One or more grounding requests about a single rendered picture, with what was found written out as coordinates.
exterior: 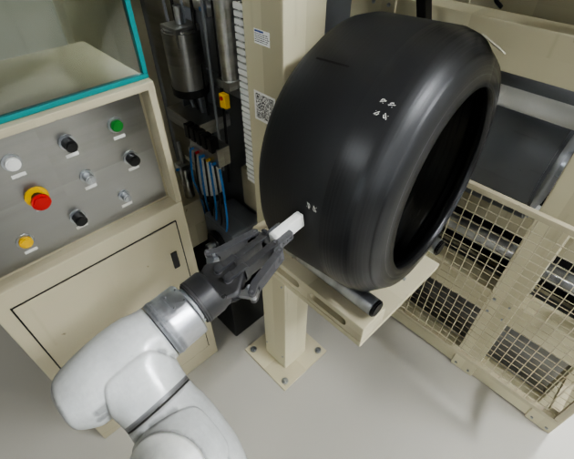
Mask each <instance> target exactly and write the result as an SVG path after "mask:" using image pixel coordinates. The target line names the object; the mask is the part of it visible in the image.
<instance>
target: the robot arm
mask: <svg viewBox="0 0 574 459"><path fill-rule="evenodd" d="M303 226H304V222H303V214H302V213H300V212H299V211H296V212H295V213H294V214H292V215H291V216H290V217H289V218H288V219H287V220H286V221H284V222H283V223H282V224H281V223H280V222H279V223H277V224H275V225H274V226H273V227H271V228H270V229H269V230H266V229H262V230H261V232H259V231H258V230H257V229H252V230H250V231H248V232H246V233H244V234H242V235H240V236H239V237H237V238H235V239H233V240H230V241H228V242H226V243H224V244H222V245H220V246H219V247H217V248H213V249H208V250H205V251H204V254H205V257H206V261H207V264H206V265H205V266H204V267H203V269H202V270H201V272H195V273H194V274H192V275H191V276H190V277H189V278H187V279H186V280H185V281H183V282H182V283H181V284H180V286H179V288H180V290H178V289H177V288H176V287H174V286H169V287H168V288H167V289H165V290H164V291H163V292H162V293H161V294H159V295H158V296H157V297H155V298H154V299H153V300H151V301H150V302H147V303H146V304H145V305H144V306H143V307H142V308H143V309H142V308H140V309H139V310H137V311H135V312H133V313H131V314H129V315H128V316H125V317H122V318H120V319H119V320H117V321H115V322H113V323H112V324H110V325H109V326H108V327H107V328H106V329H104V330H103V331H101V332H100V333H98V334H97V335H96V336H95V337H94V338H92V339H91V340H90V341H89V342H88V343H86V344H85V345H84V346H83V347H82V348H81V349H80V350H79V351H78V352H76V353H75V354H74V355H73V356H72V357H71V358H70V359H69V360H68V361H67V362H66V364H65V365H64V366H63V367H62V368H61V369H60V370H59V372H58V373H57V374H56V376H55V377H54V379H53V381H52V383H51V390H50V393H51V398H52V401H53V403H54V405H55V407H56V409H57V410H58V412H59V413H60V415H61V416H62V418H63V419H64V420H65V422H66V423H67V424H68V425H69V426H70V427H71V428H73V429H75V430H87V429H92V428H96V427H99V426H102V425H104V424H106V423H107V422H109V421H110V420H111V419H112V418H113V420H114V421H115V422H117V423H118V424H119V425H120V426H121V427H122V428H123V429H124V430H125V431H126V432H127V434H128V435H129V437H130V438H131V440H132V441H133V443H134V446H133V449H132V455H131V456H130V459H247V458H246V454H245V453H244V450H243V448H242V446H241V442H240V441H239V439H238V437H237V435H236V433H235V432H234V431H233V430H232V428H231V426H230V425H229V423H228V422H227V421H226V419H225V418H224V417H223V415H222V414H221V413H220V411H219V410H218V408H217V407H216V406H215V405H214V404H213V402H212V401H211V400H210V399H209V398H208V397H207V396H206V395H205V393H204V392H202V391H201V390H200V389H199V388H198V387H196V386H195V385H194V383H193V382H192V381H191V380H190V379H189V378H188V376H187V375H186V373H185V372H184V371H183V370H182V368H181V367H180V365H179V362H178V361H177V359H176V358H177V357H178V356H179V354H181V353H182V352H185V351H186V349H187V348H189V347H190V346H191V345H192V344H193V343H194V342H195V341H196V340H197V339H198V338H199V337H201V336H202V335H203V334H204V333H205V332H206V331H207V330H208V328H207V326H206V323H205V321H206V322H212V321H213V320H214V319H215V318H216V317H218V316H219V315H220V314H221V313H222V312H224V311H225V310H226V308H227V307H228V306H229V305H230V304H231V303H233V302H235V301H238V300H239V299H247V300H251V303H256V302H257V301H258V299H259V297H260V293H261V290H262V289H263V287H264V286H265V285H266V283H267V282H268V281H269V279H270V278H271V277H272V275H273V274H274V272H275V271H277V269H278V268H279V267H280V265H281V264H282V262H283V261H284V254H283V249H282V248H283V247H284V246H285V245H287V244H288V243H289V242H290V241H291V240H292V239H293V234H294V233H296V232H297V231H298V230H299V229H301V228H302V227H303ZM257 270H259V272H258V273H257V274H256V275H255V277H254V278H253V279H252V281H251V284H247V286H246V288H245V289H244V285H245V282H246V281H248V280H249V279H250V278H251V275H252V274H254V273H255V272H256V271H257ZM175 349H176V350H175Z"/></svg>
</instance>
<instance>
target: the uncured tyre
mask: <svg viewBox="0 0 574 459"><path fill-rule="evenodd" d="M316 57H320V58H323V59H327V60H331V61H333V62H337V63H341V64H345V65H348V66H349V67H346V66H339V65H336V64H333V63H329V62H326V61H322V60H319V59H316ZM500 85H501V70H500V65H499V63H498V61H497V58H496V56H495V54H494V52H493V50H492V48H491V46H490V44H489V43H488V41H487V39H486V38H484V37H483V36H482V35H481V34H479V33H478V32H477V31H475V30H473V29H471V28H470V27H468V26H466V25H458V24H452V23H448V22H442V21H436V20H431V19H426V18H421V17H415V16H410V15H400V14H395V13H389V12H384V11H376V12H371V13H365V14H360V15H354V16H351V17H349V18H347V19H345V20H343V21H342V22H341V23H339V24H338V25H336V26H334V27H333V28H332V29H331V30H329V31H328V32H327V33H326V34H325V35H324V36H323V37H322V38H321V39H320V40H319V41H318V42H317V43H316V44H315V45H314V46H313V47H312V48H311V49H310V50H309V51H308V52H307V54H306V55H305V56H304V57H303V58H302V59H301V61H300V62H299V63H298V65H297V66H296V67H295V69H294V70H293V71H292V73H291V74H290V76H289V77H288V79H287V81H286V82H285V84H284V86H283V88H282V91H281V93H280V95H279V96H278V98H277V100H276V102H275V104H274V107H273V109H272V113H271V115H270V118H269V121H268V124H267V127H266V130H265V134H264V138H263V141H262V146H261V157H260V167H259V183H260V194H261V209H262V213H263V217H264V219H265V222H266V225H267V227H268V229H270V228H271V227H273V226H274V225H275V224H277V223H279V222H280V223H281V224H282V223H283V222H284V221H286V220H287V219H288V218H289V217H290V216H291V215H292V214H294V213H295V212H296V211H299V212H300V213H302V214H303V222H304V226H303V227H302V228H301V229H299V230H298V231H297V232H296V233H294V234H293V239H292V240H291V241H290V242H289V243H288V244H287V245H285V246H284V248H285V249H286V250H287V251H289V252H290V253H291V254H293V255H294V256H296V257H298V258H299V259H301V260H303V261H305V262H306V263H308V264H309V265H311V266H313V267H314V268H316V269H317V270H319V271H320V272H322V273H324V274H325V275H327V276H328V277H330V278H332V279H333V280H335V281H337V282H339V283H340V284H342V285H343V286H344V287H346V288H350V289H353V290H357V291H363V292H367V291H375V290H379V289H383V288H387V287H391V286H393V285H395V284H396V283H397V282H399V281H401V280H402V279H403V278H404V277H405V276H406V275H407V274H409V273H410V272H411V270H412V269H413V268H414V267H415V266H416V265H417V264H418V263H419V261H420V260H421V259H422V258H423V257H424V256H425V255H426V253H427V252H428V251H429V249H430V248H431V246H432V245H433V244H434V242H435V241H436V239H437V237H438V236H439V234H440V233H441V231H442V229H443V228H444V226H445V225H446V223H447V222H448V220H449V218H450V217H451V215H452V213H453V211H454V210H455V208H456V205H457V203H458V201H459V200H460V199H461V197H462V195H463V193H464V191H465V189H466V186H467V184H468V182H469V180H470V178H471V176H472V174H473V172H474V170H475V168H476V165H477V162H478V160H479V158H480V155H481V153H482V150H483V148H484V146H485V144H486V141H487V136H488V133H489V131H490V128H491V125H492V122H493V119H494V115H495V113H496V109H497V102H498V97H499V92H500ZM381 95H386V96H388V97H391V98H393V99H395V100H397V101H400V102H399V104H398V106H397V107H396V109H395V112H394V113H393V115H392V116H391V118H390V120H389V121H388V123H387V124H385V123H384V122H381V121H379V120H377V119H374V118H372V117H370V115H371V113H372V111H373V110H374V107H375V105H376V103H377V102H378V100H379V98H380V97H381ZM306 199H309V200H311V201H313V202H315V203H317V204H319V208H318V215H317V217H316V216H314V215H313V214H312V213H310V212H308V211H306V210H304V206H305V200H306Z"/></svg>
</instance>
